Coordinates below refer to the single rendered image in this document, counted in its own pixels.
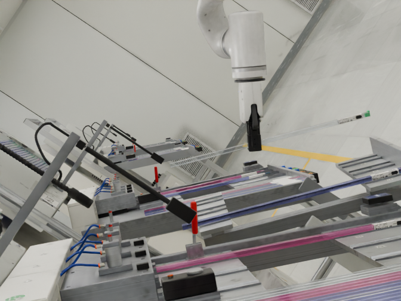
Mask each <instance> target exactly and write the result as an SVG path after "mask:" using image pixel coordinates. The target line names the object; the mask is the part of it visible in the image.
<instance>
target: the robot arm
mask: <svg viewBox="0 0 401 301"><path fill-rule="evenodd" d="M223 1H224V0H198V6H197V11H196V16H197V20H198V25H199V27H200V29H201V31H202V33H203V35H204V37H205V39H206V41H207V42H208V44H209V46H210V47H211V48H212V50H213V51H214V53H215V54H216V55H218V56H219V57H221V58H224V59H231V62H232V78H237V80H235V82H238V83H239V111H240V120H241V121H242V122H243V123H244V124H245V123H246V127H247V135H246V136H247V143H248V150H249V151H250V152H255V151H261V150H262V147H261V134H260V122H261V121H262V120H263V101H262V92H261V81H265V80H266V79H265V78H263V76H267V66H266V49H265V39H264V21H263V13H262V12H261V11H240V12H235V13H231V14H229V15H228V19H227V17H226V15H225V12H224V8H223Z"/></svg>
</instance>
